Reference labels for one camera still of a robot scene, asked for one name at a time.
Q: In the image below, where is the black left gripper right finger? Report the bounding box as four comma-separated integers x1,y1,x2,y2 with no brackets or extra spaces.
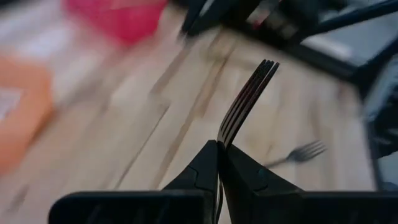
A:
219,146,302,224

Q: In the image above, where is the red plastic bin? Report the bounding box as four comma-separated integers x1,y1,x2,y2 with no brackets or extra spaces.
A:
63,0,169,47

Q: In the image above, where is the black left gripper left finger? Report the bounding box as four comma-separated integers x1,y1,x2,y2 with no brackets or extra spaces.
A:
163,139,218,224

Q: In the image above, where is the orange plastic bin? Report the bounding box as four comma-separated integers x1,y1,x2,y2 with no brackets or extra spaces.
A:
0,54,55,175

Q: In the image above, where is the black fork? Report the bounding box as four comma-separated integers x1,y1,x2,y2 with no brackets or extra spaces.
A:
214,58,280,224
263,139,328,169

